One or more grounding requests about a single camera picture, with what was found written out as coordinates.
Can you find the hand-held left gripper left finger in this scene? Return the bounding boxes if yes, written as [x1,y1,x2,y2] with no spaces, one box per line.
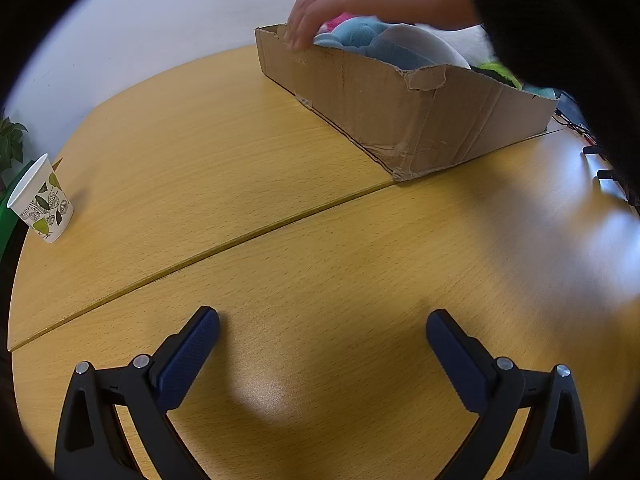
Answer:
[54,305,221,480]

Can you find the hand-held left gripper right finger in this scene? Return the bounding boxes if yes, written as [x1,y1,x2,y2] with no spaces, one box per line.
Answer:
[426,309,591,480]

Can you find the brown cardboard box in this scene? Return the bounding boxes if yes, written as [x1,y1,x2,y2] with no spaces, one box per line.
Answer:
[255,22,560,182]

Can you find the light blue plush toy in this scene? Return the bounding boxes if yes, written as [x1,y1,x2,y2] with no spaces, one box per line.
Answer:
[314,16,436,68]

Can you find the person's right forearm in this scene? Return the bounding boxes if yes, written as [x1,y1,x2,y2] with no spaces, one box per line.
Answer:
[442,0,640,206]

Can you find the leaf print paper cup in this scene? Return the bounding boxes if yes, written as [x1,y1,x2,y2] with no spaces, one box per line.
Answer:
[6,153,75,244]

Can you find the green planter stand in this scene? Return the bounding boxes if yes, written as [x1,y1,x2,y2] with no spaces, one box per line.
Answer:
[0,161,28,241]

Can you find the green potted plant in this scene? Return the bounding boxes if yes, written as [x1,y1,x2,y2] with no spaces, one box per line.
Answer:
[0,117,29,175]

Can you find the white round plush toy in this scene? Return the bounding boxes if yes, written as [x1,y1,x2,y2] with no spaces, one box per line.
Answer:
[380,24,493,69]

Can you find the black cable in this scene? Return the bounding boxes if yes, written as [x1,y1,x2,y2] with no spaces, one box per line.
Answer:
[552,92,601,147]

